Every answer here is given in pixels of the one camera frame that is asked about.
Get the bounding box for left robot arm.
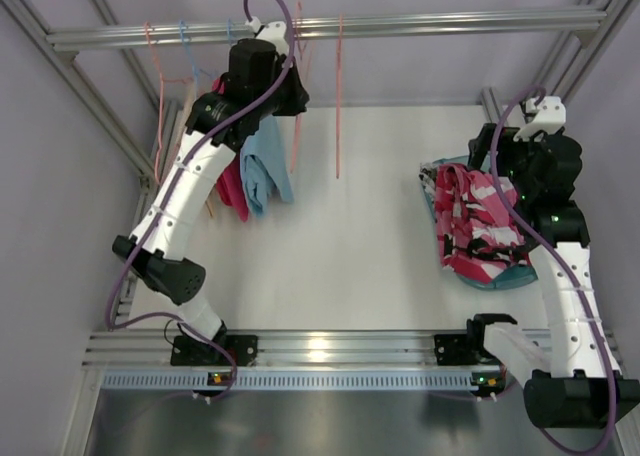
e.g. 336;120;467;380
112;36;309;341

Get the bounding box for blue hanger of magenta trousers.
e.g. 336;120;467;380
178;20;217;88

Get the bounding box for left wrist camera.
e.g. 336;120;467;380
245;17;288;42

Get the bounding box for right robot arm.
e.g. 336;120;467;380
468;123;639;430

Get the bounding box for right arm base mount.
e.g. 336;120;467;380
433;333;499;367

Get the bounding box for magenta trousers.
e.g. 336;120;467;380
209;75;251;223

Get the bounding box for aluminium hanging rail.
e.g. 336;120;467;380
46;6;607;52

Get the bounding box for grey slotted cable duct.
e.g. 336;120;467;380
102;370;478;391

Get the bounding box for pink camouflage trousers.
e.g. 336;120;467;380
434;163;530;285

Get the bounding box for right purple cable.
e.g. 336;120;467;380
489;84;617;452

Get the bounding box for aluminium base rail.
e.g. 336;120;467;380
82;328;624;377

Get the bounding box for teal plastic bin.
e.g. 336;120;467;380
423;155;537;291

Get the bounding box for light blue trousers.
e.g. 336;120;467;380
240;116;294;217

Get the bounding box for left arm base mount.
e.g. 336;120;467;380
170;335;258;367

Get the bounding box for newspaper print trousers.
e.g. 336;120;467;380
418;159;447;194

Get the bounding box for pink hanger of camouflage trousers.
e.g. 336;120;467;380
289;1;318;173

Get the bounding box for peach striped trousers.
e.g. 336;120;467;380
171;80;215;219

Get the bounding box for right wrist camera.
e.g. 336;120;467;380
514;96;567;141

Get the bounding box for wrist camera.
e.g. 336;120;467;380
245;17;288;42
514;96;567;141

